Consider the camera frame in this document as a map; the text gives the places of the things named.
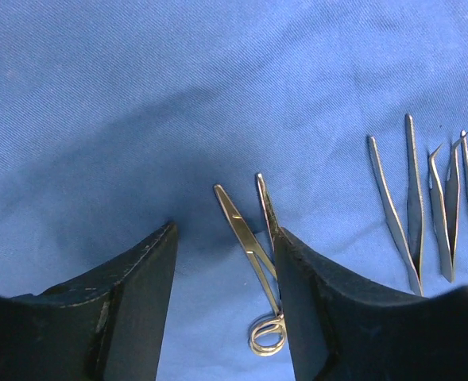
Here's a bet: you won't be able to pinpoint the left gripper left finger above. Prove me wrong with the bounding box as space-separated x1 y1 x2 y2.
0 223 178 380

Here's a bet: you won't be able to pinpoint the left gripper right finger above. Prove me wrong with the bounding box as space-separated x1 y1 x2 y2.
274 229 468 380

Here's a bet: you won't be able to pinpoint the steel scissors ring handles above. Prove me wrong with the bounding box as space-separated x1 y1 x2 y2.
214 184 287 357

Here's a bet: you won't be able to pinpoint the long serrated steel forceps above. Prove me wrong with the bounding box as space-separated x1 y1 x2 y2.
366 113 427 298

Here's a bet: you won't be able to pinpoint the blue surgical cloth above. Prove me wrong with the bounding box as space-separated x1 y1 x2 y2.
0 1 468 380

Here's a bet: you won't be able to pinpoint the steel forceps ring handles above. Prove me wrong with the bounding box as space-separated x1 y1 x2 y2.
256 172 280 252

